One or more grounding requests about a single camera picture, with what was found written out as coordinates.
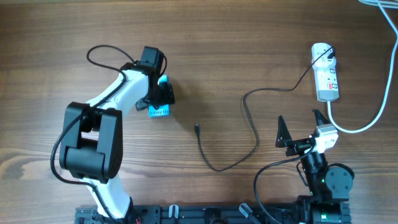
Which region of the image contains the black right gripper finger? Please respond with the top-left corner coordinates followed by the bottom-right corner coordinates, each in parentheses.
top-left (275, 115), bottom-right (292, 146)
top-left (312, 109), bottom-right (331, 126)

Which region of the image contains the Galaxy S25 smartphone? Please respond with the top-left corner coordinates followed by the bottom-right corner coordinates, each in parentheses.
top-left (148, 74), bottom-right (170, 118)

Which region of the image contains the black USB charger cable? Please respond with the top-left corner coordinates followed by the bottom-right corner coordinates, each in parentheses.
top-left (194, 46), bottom-right (336, 172)

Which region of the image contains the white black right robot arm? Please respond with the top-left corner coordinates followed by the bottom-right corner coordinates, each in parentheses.
top-left (275, 110), bottom-right (354, 224)

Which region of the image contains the white power strip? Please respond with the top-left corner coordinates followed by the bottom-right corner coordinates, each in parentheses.
top-left (311, 42), bottom-right (339, 102)

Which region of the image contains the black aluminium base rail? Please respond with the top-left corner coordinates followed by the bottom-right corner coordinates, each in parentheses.
top-left (74, 203), bottom-right (352, 224)

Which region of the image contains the white power strip cord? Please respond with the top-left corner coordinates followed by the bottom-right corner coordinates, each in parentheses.
top-left (326, 0), bottom-right (398, 134)

